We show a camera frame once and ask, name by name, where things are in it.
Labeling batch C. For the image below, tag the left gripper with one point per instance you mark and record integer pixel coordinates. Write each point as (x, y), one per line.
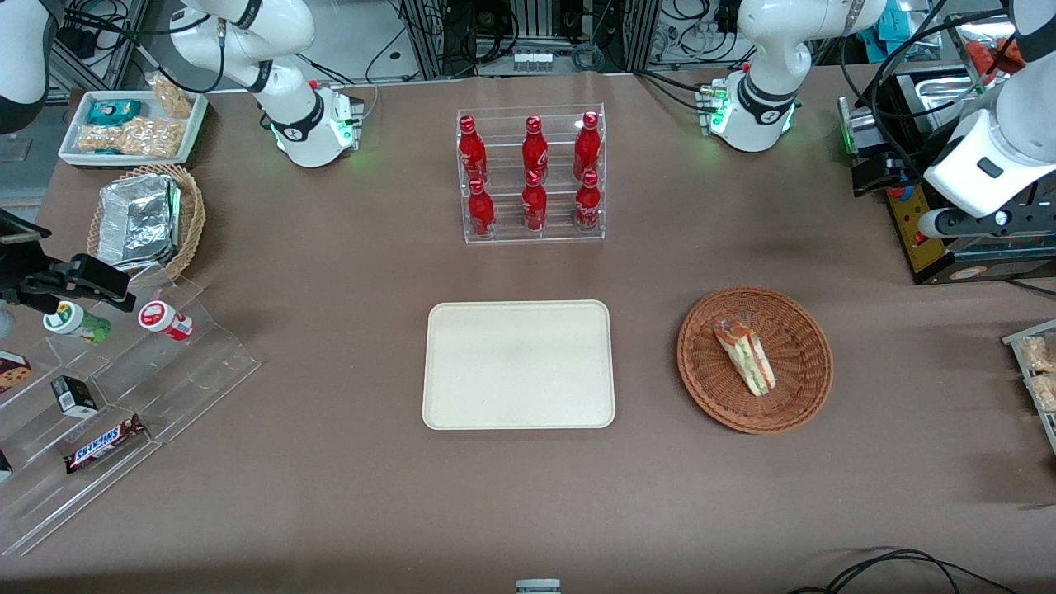
(899, 167)

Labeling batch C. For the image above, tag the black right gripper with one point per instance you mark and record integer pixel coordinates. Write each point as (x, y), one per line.
(18, 266)

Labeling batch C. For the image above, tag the triangle sandwich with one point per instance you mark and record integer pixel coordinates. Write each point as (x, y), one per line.
(747, 356)

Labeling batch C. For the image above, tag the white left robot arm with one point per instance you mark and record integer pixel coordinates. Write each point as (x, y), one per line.
(759, 107)

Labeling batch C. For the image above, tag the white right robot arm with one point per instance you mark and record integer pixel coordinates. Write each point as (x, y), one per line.
(297, 124)

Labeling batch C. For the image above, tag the small tan wicker basket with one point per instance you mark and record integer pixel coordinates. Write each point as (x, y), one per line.
(191, 219)

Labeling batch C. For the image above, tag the white rectangular snack tray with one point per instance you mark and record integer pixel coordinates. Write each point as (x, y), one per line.
(74, 132)

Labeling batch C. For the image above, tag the tray with pastries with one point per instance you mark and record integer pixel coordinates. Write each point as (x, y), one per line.
(1041, 421)

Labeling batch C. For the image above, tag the large brown wicker basket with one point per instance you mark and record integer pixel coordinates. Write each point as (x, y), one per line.
(709, 371)

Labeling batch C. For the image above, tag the beige plastic tray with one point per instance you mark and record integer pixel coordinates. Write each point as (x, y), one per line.
(518, 364)

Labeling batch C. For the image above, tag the green yoghurt drink bottle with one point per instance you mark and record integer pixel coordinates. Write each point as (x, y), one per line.
(76, 322)

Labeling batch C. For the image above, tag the red yoghurt drink bottle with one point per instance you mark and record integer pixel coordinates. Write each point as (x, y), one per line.
(165, 319)

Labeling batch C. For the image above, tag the black yellow control box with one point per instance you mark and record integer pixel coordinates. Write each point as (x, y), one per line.
(920, 247)

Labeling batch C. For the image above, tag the small black carton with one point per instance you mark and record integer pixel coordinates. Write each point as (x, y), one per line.
(74, 396)

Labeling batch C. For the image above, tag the red emergency stop button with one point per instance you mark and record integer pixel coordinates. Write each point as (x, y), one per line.
(904, 195)

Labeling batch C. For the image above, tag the brown cookie box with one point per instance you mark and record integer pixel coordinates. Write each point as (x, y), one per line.
(11, 371)

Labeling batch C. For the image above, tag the clear acrylic stepped shelf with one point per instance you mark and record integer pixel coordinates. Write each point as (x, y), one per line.
(190, 371)

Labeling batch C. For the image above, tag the clear bagged snack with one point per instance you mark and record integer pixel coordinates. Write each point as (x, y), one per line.
(1044, 393)
(1038, 353)

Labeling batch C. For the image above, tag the large clear peanut bag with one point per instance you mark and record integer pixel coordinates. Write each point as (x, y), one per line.
(136, 138)

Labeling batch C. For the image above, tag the snickers chocolate bar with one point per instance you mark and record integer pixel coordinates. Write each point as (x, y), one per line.
(105, 444)

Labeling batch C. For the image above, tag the teal snack packet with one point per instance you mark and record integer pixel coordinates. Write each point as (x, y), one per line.
(114, 111)

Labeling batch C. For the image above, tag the metal cylinder with green light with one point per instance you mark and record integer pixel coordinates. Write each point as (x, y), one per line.
(862, 128)

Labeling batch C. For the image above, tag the small clear peanut bag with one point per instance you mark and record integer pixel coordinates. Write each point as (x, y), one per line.
(172, 96)

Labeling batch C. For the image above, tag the red cola bottle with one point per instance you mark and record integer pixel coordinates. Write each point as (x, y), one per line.
(587, 147)
(535, 205)
(481, 210)
(472, 150)
(535, 150)
(587, 203)

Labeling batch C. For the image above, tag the clear acrylic bottle rack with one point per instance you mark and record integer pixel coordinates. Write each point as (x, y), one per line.
(561, 235)

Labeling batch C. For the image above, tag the white power strip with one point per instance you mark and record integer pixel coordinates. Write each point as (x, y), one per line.
(532, 59)

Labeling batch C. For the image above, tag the grey device with label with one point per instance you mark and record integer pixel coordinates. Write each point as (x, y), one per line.
(538, 586)

